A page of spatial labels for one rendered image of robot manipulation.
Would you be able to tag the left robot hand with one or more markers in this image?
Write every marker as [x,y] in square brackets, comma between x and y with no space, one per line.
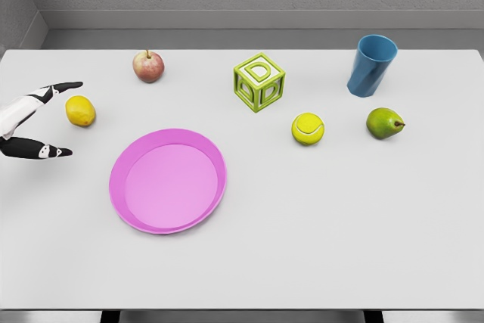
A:
[17,111]

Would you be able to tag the yellow lemon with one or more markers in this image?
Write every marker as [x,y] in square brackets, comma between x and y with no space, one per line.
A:
[79,110]

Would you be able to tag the pink round plate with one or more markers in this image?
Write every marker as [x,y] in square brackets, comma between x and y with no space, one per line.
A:
[168,181]

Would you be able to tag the red apple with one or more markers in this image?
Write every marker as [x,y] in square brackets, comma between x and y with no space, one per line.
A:
[148,67]

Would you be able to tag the green letter block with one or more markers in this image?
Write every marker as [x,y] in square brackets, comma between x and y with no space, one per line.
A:
[258,82]

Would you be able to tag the yellow-green tennis ball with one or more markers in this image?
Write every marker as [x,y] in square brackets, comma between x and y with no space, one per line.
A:
[308,128]

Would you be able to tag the blue cup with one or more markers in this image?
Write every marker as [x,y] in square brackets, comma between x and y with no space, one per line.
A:
[371,66]

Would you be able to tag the green pear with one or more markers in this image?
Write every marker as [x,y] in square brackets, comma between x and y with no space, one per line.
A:
[382,123]

